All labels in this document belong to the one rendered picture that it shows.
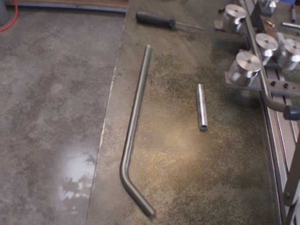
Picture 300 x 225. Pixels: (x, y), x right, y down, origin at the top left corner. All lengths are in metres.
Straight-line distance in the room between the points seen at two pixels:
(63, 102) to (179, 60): 1.12
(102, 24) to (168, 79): 1.60
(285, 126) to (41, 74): 1.54
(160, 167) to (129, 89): 0.17
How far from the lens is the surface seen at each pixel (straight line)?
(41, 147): 1.49
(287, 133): 0.53
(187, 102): 0.51
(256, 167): 0.49
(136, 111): 0.47
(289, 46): 0.60
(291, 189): 0.43
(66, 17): 2.22
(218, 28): 0.63
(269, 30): 0.64
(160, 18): 0.65
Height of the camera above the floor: 1.28
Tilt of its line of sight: 58 degrees down
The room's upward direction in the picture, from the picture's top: 9 degrees clockwise
